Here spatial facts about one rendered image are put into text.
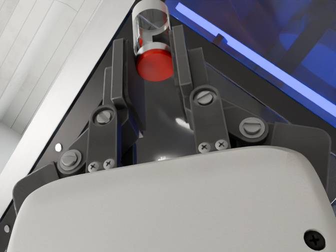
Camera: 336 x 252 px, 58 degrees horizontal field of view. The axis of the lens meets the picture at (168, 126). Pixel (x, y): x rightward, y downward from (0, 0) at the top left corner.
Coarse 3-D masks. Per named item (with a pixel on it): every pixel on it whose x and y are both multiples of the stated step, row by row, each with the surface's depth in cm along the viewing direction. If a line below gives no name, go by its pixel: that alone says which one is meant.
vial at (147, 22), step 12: (144, 0) 17; (156, 0) 17; (132, 12) 18; (144, 12) 16; (156, 12) 16; (168, 12) 17; (132, 24) 17; (144, 24) 16; (156, 24) 16; (168, 24) 16; (144, 36) 15; (156, 36) 15; (168, 36) 16; (144, 48) 15; (168, 48) 15
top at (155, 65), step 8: (144, 56) 15; (152, 56) 15; (160, 56) 15; (168, 56) 15; (136, 64) 15; (144, 64) 15; (152, 64) 15; (160, 64) 15; (168, 64) 15; (144, 72) 16; (152, 72) 16; (160, 72) 16; (168, 72) 16; (152, 80) 16; (160, 80) 16
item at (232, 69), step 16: (192, 32) 48; (192, 48) 48; (208, 48) 47; (208, 64) 47; (224, 64) 46; (240, 64) 45; (240, 80) 45; (256, 80) 44; (256, 96) 44; (272, 96) 43; (288, 96) 42; (288, 112) 42; (304, 112) 42; (320, 128) 41
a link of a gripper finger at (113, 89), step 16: (128, 48) 14; (112, 64) 14; (128, 64) 14; (112, 80) 13; (128, 80) 13; (112, 96) 13; (128, 96) 13; (144, 96) 16; (128, 112) 13; (144, 112) 15; (128, 128) 13; (144, 128) 15; (80, 144) 13; (128, 144) 14; (64, 160) 12; (80, 160) 12
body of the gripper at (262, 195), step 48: (48, 192) 10; (96, 192) 10; (144, 192) 9; (192, 192) 9; (240, 192) 9; (288, 192) 8; (48, 240) 9; (96, 240) 9; (144, 240) 8; (192, 240) 8; (240, 240) 8; (288, 240) 8
